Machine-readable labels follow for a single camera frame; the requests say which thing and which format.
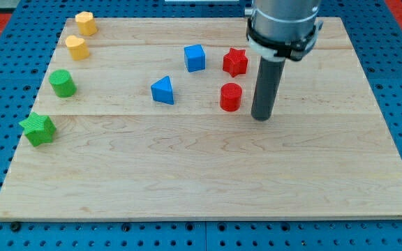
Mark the red cylinder block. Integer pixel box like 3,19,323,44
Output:
220,82,243,112

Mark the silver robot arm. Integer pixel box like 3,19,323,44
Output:
244,0,323,62

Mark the red star block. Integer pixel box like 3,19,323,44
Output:
223,47,248,77

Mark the green star block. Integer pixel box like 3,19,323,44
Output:
19,112,56,147

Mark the wooden board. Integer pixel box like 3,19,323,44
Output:
0,17,402,222

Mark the blue triangle block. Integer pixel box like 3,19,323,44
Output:
151,76,174,105

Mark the blue cube block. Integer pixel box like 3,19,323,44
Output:
184,44,206,73

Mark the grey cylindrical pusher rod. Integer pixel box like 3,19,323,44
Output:
251,57,285,121

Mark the green cylinder block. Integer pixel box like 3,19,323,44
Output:
48,69,77,98

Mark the yellow heart block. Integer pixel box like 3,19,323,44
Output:
65,35,90,61

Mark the yellow hexagon block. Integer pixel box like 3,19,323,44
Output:
75,11,98,36

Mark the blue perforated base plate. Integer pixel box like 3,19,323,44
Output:
0,0,402,250

